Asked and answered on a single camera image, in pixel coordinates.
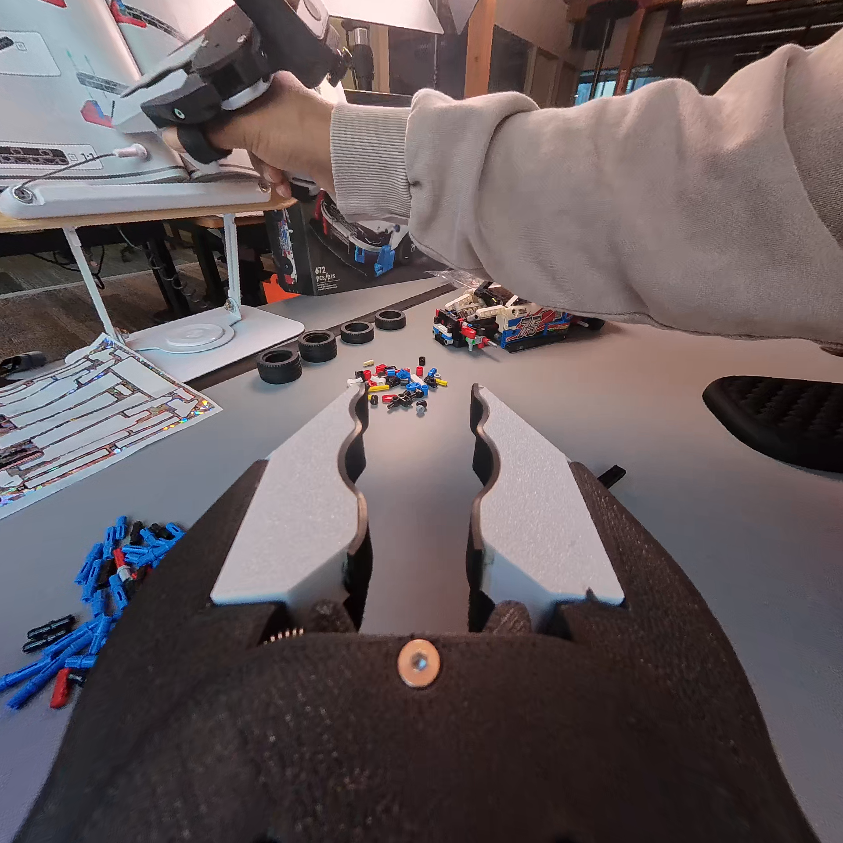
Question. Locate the black round pad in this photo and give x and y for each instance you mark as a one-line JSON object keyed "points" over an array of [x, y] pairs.
{"points": [[777, 421]]}

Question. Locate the pile of mixed lego pieces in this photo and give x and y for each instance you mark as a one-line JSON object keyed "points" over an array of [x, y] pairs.
{"points": [[402, 385]]}

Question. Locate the pile of blue lego pins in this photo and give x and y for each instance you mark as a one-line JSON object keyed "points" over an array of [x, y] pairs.
{"points": [[118, 566]]}

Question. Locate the lego instruction booklet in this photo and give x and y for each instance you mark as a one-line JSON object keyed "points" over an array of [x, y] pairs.
{"points": [[52, 66]]}

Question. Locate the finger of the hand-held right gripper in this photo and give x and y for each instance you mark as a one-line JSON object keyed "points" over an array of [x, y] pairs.
{"points": [[168, 66], [151, 95]]}

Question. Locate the booklet stand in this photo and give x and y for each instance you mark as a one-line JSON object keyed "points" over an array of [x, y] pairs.
{"points": [[197, 336]]}

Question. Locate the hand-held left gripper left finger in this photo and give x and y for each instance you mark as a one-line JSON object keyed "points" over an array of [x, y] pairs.
{"points": [[290, 527]]}

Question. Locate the lego set box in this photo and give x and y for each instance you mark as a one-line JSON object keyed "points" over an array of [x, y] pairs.
{"points": [[342, 263]]}

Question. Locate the black rubber tyre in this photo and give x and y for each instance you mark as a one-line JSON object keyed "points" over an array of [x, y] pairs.
{"points": [[357, 334], [280, 372], [317, 350], [390, 321]]}

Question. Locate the lego sticker sheet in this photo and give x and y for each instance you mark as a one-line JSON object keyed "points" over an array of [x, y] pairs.
{"points": [[79, 421]]}

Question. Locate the person's right forearm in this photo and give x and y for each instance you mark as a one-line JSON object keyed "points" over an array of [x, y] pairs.
{"points": [[593, 197]]}

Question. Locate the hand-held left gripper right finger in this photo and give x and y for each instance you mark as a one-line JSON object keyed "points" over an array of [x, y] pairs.
{"points": [[546, 527]]}

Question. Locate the person's right hand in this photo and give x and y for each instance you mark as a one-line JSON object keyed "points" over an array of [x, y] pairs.
{"points": [[283, 132]]}

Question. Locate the wooden post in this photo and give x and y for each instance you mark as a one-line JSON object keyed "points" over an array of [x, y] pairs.
{"points": [[481, 46]]}

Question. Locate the partly built lego car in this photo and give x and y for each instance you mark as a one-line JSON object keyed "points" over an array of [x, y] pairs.
{"points": [[514, 323]]}

